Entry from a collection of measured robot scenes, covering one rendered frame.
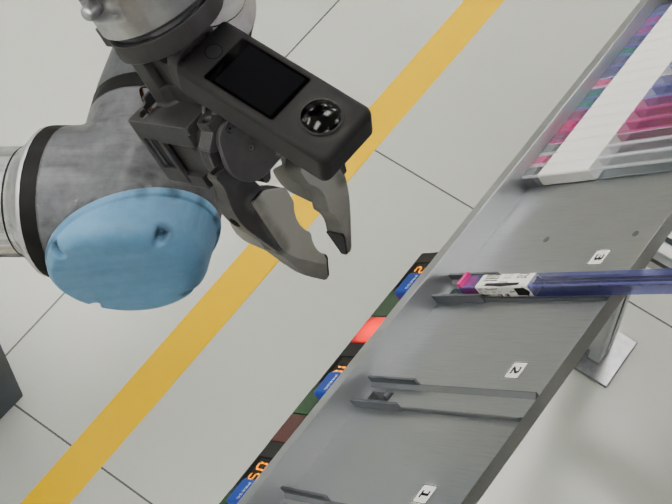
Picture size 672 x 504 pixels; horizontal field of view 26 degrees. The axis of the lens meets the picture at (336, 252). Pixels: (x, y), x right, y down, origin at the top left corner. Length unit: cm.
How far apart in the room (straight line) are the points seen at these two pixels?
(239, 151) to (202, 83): 5
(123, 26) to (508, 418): 35
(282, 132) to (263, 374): 111
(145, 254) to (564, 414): 97
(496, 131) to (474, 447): 120
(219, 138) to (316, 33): 136
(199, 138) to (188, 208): 17
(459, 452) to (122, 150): 32
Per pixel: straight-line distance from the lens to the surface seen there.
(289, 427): 117
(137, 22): 84
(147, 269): 105
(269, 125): 83
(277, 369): 192
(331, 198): 94
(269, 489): 107
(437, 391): 104
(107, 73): 112
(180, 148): 92
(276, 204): 91
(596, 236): 108
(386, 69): 218
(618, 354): 196
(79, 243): 103
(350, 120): 83
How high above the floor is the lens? 173
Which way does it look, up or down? 60 degrees down
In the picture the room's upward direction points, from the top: straight up
